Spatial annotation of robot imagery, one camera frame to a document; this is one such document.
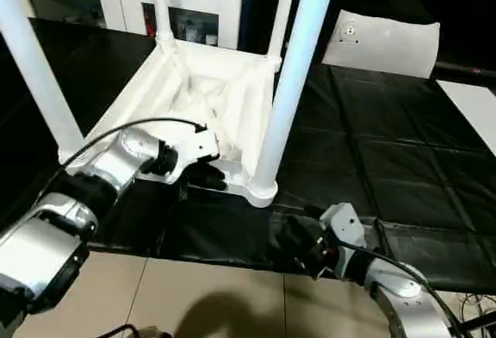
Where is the white plastic table top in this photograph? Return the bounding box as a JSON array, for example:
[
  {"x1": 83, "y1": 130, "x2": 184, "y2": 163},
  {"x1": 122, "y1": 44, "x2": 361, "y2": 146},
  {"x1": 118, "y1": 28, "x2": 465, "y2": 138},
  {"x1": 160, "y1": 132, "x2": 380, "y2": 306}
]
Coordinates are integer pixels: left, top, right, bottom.
[{"x1": 58, "y1": 37, "x2": 280, "y2": 209}]

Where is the black floor rod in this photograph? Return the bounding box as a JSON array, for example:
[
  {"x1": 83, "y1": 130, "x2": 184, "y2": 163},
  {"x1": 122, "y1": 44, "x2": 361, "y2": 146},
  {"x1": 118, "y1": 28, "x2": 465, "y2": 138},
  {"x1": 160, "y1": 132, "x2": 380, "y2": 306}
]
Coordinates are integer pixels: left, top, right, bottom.
[{"x1": 457, "y1": 313, "x2": 496, "y2": 336}]

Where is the flat white board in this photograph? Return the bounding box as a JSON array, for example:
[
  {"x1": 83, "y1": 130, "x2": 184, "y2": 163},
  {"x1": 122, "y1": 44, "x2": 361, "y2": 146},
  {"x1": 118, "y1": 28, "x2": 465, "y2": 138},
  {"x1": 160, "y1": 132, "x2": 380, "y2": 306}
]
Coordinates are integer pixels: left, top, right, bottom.
[{"x1": 436, "y1": 80, "x2": 496, "y2": 157}]

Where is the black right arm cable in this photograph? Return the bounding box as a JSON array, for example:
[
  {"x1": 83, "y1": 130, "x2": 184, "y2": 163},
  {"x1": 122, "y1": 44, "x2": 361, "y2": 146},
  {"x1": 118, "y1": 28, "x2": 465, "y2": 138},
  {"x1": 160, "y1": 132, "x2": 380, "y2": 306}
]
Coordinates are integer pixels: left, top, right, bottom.
[{"x1": 349, "y1": 218, "x2": 470, "y2": 331}]

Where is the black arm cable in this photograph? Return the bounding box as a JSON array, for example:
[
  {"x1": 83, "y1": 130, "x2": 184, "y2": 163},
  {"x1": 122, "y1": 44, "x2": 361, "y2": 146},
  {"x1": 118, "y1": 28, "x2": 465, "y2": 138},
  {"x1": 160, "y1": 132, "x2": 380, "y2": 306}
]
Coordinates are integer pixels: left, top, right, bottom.
[
  {"x1": 35, "y1": 117, "x2": 208, "y2": 207},
  {"x1": 349, "y1": 218, "x2": 470, "y2": 331}
]

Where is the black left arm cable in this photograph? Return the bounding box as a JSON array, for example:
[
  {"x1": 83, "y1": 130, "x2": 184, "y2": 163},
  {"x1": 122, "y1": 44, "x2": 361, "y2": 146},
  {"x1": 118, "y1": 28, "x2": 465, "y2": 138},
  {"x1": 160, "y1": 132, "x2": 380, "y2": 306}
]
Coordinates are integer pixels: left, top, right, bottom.
[{"x1": 35, "y1": 117, "x2": 208, "y2": 207}]

